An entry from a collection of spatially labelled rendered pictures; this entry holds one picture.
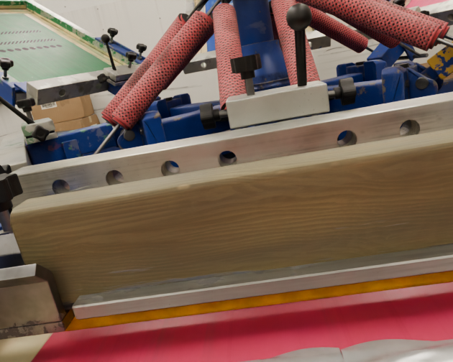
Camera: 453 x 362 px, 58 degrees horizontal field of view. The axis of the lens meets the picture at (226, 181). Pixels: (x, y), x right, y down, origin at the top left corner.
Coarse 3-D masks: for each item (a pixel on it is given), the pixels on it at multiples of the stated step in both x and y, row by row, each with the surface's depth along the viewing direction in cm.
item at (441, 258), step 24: (312, 264) 25; (336, 264) 25; (360, 264) 24; (384, 264) 24; (408, 264) 24; (432, 264) 24; (144, 288) 26; (168, 288) 26; (192, 288) 25; (216, 288) 25; (240, 288) 25; (264, 288) 25; (288, 288) 25; (312, 288) 24; (96, 312) 26; (120, 312) 26
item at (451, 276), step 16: (448, 272) 26; (320, 288) 27; (336, 288) 27; (352, 288) 27; (368, 288) 27; (384, 288) 27; (400, 288) 27; (208, 304) 28; (224, 304) 28; (240, 304) 28; (256, 304) 28; (272, 304) 28; (80, 320) 29; (96, 320) 29; (112, 320) 29; (128, 320) 29; (144, 320) 29
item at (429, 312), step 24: (408, 288) 28; (432, 288) 27; (336, 312) 27; (360, 312) 26; (384, 312) 26; (408, 312) 25; (432, 312) 25; (336, 336) 25; (360, 336) 24; (384, 336) 24; (408, 336) 24; (432, 336) 23
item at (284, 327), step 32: (160, 320) 30; (192, 320) 29; (224, 320) 28; (256, 320) 28; (288, 320) 27; (320, 320) 26; (64, 352) 28; (96, 352) 27; (128, 352) 27; (160, 352) 26; (192, 352) 26; (224, 352) 25; (256, 352) 25
